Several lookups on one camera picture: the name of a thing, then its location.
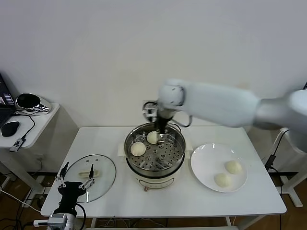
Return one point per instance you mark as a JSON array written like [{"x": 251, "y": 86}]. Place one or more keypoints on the stainless steel steamer basket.
[{"x": 172, "y": 160}]

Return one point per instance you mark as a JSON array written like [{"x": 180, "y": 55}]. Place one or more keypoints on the shiny chrome helmet object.
[{"x": 28, "y": 103}]

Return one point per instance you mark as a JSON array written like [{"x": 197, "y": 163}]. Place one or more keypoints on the small grey usb hub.
[{"x": 17, "y": 145}]

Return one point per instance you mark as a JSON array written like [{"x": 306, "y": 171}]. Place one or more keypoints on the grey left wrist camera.
[{"x": 57, "y": 220}]

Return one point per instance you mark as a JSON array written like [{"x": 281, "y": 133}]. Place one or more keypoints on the round white plate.
[{"x": 201, "y": 153}]

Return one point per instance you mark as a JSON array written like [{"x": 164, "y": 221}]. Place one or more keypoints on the white steamed baozi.
[
  {"x": 138, "y": 149},
  {"x": 233, "y": 167},
  {"x": 223, "y": 180},
  {"x": 151, "y": 138}
]

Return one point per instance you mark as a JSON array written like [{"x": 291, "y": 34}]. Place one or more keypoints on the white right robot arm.
[{"x": 216, "y": 103}]

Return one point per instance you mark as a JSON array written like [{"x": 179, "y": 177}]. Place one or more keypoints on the cream electric cooker pot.
[{"x": 156, "y": 183}]

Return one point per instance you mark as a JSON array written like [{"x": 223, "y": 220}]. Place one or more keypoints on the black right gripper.
[{"x": 163, "y": 121}]

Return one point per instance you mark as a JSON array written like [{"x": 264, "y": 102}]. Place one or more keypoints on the round glass pot lid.
[{"x": 105, "y": 172}]

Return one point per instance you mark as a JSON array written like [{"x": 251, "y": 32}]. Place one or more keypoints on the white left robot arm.
[{"x": 69, "y": 221}]

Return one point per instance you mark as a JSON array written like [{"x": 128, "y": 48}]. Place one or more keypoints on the black computer mouse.
[{"x": 10, "y": 129}]

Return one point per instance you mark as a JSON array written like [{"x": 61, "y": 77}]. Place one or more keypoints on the white table leg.
[
  {"x": 228, "y": 221},
  {"x": 93, "y": 222}
]

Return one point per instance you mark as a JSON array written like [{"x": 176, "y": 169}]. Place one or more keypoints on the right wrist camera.
[{"x": 149, "y": 112}]

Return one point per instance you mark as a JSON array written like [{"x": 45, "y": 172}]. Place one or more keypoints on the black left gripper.
[{"x": 70, "y": 192}]

